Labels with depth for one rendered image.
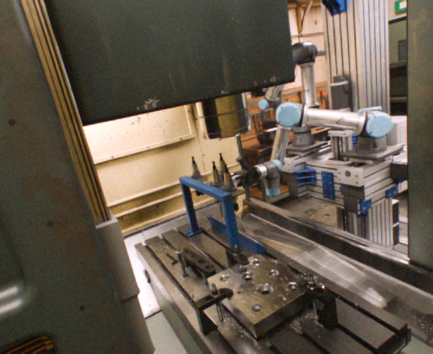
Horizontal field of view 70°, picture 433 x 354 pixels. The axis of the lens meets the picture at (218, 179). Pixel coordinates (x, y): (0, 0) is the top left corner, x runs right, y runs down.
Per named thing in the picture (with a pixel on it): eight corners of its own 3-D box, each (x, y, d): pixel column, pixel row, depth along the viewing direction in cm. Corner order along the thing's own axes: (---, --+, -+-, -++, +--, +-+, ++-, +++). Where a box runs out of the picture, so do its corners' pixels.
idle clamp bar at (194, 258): (189, 258, 144) (186, 246, 142) (221, 281, 122) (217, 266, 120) (180, 263, 142) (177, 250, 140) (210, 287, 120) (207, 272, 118)
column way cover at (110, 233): (130, 306, 118) (90, 180, 103) (175, 404, 77) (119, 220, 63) (117, 312, 116) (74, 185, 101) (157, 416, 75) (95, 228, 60)
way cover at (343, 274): (269, 239, 203) (266, 218, 198) (408, 312, 126) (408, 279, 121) (231, 258, 190) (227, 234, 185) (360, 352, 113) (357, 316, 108)
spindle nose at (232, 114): (195, 138, 103) (188, 102, 100) (236, 128, 109) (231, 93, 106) (215, 142, 89) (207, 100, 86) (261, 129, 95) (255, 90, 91)
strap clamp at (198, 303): (234, 310, 105) (226, 273, 101) (238, 316, 102) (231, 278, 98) (200, 330, 100) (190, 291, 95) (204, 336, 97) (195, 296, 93)
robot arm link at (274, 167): (283, 174, 167) (282, 159, 165) (268, 180, 162) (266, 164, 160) (274, 172, 174) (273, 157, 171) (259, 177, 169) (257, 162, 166)
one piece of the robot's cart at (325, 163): (335, 186, 221) (332, 150, 213) (383, 197, 190) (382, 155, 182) (308, 199, 209) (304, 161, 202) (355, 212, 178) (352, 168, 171)
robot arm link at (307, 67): (298, 128, 213) (289, 44, 198) (309, 123, 223) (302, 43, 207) (314, 127, 204) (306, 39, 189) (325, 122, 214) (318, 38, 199)
